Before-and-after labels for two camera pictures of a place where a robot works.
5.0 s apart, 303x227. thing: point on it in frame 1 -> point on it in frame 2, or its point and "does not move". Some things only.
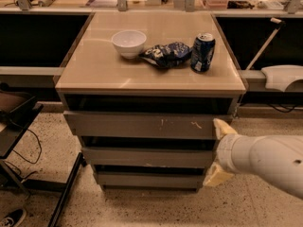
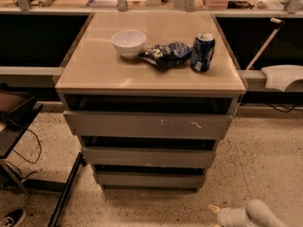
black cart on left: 17,110 does not move
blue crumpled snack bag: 167,55 does not move
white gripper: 224,153 -> 223,218
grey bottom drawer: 151,180 does not move
